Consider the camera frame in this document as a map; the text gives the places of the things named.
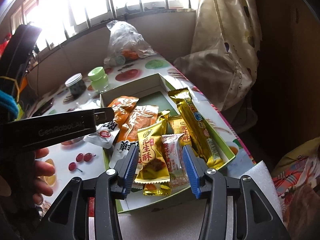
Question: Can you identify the black smartphone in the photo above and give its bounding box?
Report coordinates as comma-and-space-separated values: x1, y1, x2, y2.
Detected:
32, 98, 54, 117

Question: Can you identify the clear plastic bag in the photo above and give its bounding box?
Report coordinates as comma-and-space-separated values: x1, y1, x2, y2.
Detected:
104, 20, 157, 67

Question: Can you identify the beige patterned curtain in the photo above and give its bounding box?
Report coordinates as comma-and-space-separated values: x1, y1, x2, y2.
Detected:
174, 0, 262, 133

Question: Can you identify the colourful floral fabric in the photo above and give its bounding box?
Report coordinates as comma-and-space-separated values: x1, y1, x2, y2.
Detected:
271, 137, 320, 240

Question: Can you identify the clear jar white lid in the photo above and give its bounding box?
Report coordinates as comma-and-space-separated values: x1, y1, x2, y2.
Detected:
65, 73, 87, 98

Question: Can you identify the green plastic jar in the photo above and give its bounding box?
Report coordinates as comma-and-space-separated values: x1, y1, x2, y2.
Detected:
88, 67, 109, 93

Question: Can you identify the person's left hand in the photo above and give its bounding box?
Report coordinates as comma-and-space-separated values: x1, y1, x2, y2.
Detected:
33, 148, 55, 205

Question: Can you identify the green white cardboard box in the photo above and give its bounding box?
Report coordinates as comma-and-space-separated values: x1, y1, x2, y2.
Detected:
101, 73, 235, 213

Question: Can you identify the narrow gold snack bar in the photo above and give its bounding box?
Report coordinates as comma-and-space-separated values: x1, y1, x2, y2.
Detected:
168, 88, 224, 169

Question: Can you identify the orange white snack pouch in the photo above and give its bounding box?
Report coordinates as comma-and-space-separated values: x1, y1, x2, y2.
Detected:
109, 105, 159, 168
83, 95, 139, 150

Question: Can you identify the white red striped snack packet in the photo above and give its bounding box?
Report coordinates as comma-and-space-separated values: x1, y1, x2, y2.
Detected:
161, 133, 189, 187

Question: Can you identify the small gold peanut crisp packet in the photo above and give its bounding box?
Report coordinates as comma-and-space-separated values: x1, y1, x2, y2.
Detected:
135, 110, 170, 184

